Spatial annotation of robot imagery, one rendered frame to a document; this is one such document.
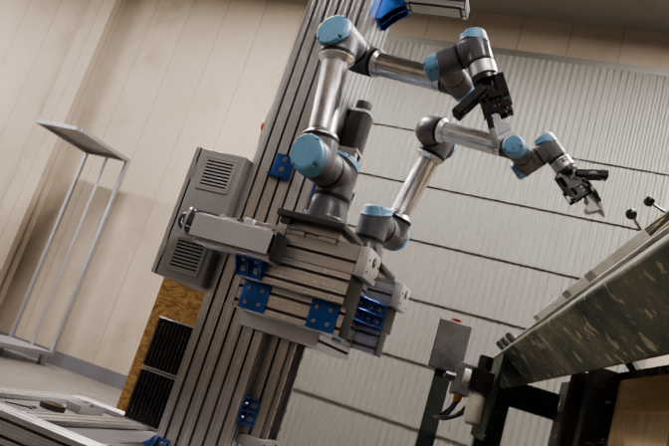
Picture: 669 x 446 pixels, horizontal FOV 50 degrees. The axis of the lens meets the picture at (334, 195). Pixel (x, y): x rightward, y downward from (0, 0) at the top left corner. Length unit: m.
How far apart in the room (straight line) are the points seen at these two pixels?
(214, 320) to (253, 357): 0.19
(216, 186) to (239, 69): 4.39
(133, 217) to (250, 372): 4.50
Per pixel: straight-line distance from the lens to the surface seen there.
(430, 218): 5.69
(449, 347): 2.67
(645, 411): 1.60
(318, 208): 2.18
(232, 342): 2.40
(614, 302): 0.96
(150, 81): 7.25
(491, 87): 2.03
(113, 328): 6.56
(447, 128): 2.71
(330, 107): 2.19
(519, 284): 5.49
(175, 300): 3.92
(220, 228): 2.15
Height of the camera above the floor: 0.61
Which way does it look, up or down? 14 degrees up
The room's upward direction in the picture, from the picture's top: 18 degrees clockwise
